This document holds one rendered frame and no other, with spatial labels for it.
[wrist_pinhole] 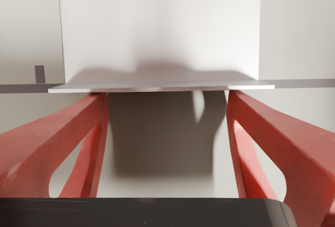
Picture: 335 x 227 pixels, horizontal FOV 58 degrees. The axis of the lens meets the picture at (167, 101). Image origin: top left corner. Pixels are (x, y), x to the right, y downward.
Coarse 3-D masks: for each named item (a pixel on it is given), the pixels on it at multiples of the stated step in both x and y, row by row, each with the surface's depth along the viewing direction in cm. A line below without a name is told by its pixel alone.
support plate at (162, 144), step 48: (0, 0) 13; (48, 0) 13; (288, 0) 13; (0, 48) 13; (48, 48) 13; (288, 48) 13; (0, 96) 14; (48, 96) 14; (144, 96) 14; (192, 96) 14; (288, 96) 14; (144, 144) 14; (192, 144) 14; (144, 192) 14; (192, 192) 14
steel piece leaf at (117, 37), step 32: (64, 0) 13; (96, 0) 13; (128, 0) 13; (160, 0) 13; (192, 0) 13; (224, 0) 13; (256, 0) 13; (64, 32) 13; (96, 32) 13; (128, 32) 13; (160, 32) 13; (192, 32) 13; (224, 32) 13; (256, 32) 13; (64, 64) 13; (96, 64) 13; (128, 64) 13; (160, 64) 13; (192, 64) 13; (224, 64) 13; (256, 64) 13
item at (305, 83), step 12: (12, 84) 13; (24, 84) 13; (36, 84) 13; (48, 84) 13; (60, 84) 13; (276, 84) 14; (288, 84) 14; (300, 84) 14; (312, 84) 14; (324, 84) 14
